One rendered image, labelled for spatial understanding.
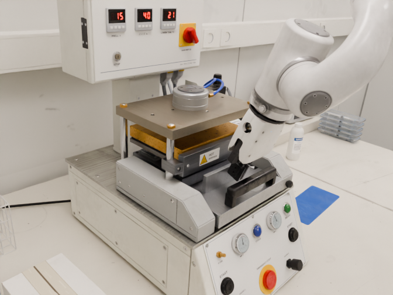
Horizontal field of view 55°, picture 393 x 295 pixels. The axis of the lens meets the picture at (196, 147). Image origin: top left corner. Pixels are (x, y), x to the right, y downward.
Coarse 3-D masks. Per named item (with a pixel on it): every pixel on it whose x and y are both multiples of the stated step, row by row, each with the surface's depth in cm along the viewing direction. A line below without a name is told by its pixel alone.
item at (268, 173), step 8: (272, 168) 80; (256, 176) 76; (264, 176) 77; (272, 176) 80; (240, 184) 73; (248, 184) 74; (256, 184) 76; (272, 184) 81; (232, 192) 71; (240, 192) 72; (232, 200) 71
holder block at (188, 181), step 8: (136, 152) 86; (144, 160) 84; (152, 160) 83; (160, 160) 83; (224, 160) 85; (160, 168) 80; (208, 168) 81; (216, 168) 84; (176, 176) 77; (192, 176) 78; (200, 176) 80; (192, 184) 79
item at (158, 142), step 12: (132, 132) 84; (144, 132) 81; (204, 132) 83; (216, 132) 83; (228, 132) 84; (144, 144) 82; (156, 144) 79; (180, 144) 76; (192, 144) 77; (204, 144) 78
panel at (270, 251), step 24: (288, 192) 89; (264, 216) 82; (288, 216) 88; (216, 240) 71; (264, 240) 81; (288, 240) 87; (216, 264) 71; (240, 264) 75; (264, 264) 80; (216, 288) 70; (240, 288) 74; (264, 288) 79
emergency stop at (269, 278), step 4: (268, 272) 80; (272, 272) 80; (264, 276) 79; (268, 276) 79; (272, 276) 80; (264, 280) 79; (268, 280) 79; (272, 280) 80; (276, 280) 81; (264, 284) 79; (268, 284) 79; (272, 284) 80; (268, 288) 79; (272, 288) 80
